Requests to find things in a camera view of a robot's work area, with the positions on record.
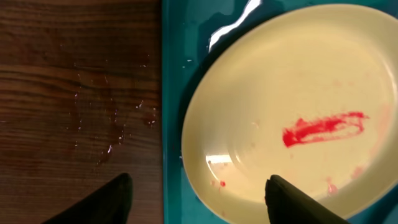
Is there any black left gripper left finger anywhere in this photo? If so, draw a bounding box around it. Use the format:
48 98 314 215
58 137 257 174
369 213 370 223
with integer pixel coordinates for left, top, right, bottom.
45 173 133 224

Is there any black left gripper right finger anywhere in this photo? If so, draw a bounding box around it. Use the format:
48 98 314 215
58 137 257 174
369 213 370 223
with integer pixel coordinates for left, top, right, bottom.
265 175 348 224

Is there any yellow plate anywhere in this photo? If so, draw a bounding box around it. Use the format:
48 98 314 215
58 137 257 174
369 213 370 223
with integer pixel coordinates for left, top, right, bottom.
182 4 397 223

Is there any blue plastic tray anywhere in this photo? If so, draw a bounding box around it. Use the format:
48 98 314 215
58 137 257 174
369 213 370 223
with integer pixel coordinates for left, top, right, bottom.
162 0 397 223

